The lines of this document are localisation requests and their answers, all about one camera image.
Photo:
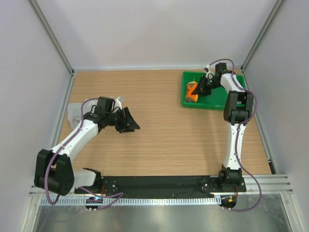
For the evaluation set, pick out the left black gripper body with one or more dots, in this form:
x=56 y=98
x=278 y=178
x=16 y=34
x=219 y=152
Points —
x=114 y=118

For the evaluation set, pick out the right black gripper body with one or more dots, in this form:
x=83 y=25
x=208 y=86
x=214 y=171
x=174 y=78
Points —
x=207 y=85

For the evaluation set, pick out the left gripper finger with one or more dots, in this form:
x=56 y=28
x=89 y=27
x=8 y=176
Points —
x=125 y=123
x=131 y=123

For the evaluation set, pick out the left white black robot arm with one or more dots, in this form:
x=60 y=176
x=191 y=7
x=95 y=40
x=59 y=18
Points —
x=54 y=171

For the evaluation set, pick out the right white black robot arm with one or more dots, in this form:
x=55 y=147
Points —
x=238 y=112

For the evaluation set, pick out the green plastic tray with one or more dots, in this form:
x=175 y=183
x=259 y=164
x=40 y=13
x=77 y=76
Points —
x=215 y=101

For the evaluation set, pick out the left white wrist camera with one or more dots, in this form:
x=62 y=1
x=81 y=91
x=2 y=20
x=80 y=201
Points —
x=118 y=103

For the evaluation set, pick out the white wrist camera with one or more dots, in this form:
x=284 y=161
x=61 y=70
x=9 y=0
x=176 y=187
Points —
x=207 y=70
x=118 y=103

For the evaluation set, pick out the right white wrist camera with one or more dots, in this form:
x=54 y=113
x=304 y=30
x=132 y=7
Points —
x=207 y=70

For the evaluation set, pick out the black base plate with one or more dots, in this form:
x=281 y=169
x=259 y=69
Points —
x=167 y=187

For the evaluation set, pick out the white slotted cable duct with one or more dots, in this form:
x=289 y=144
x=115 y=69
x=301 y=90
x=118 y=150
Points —
x=96 y=201

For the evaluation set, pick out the aluminium frame rail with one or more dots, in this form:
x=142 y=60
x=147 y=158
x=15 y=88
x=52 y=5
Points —
x=266 y=184

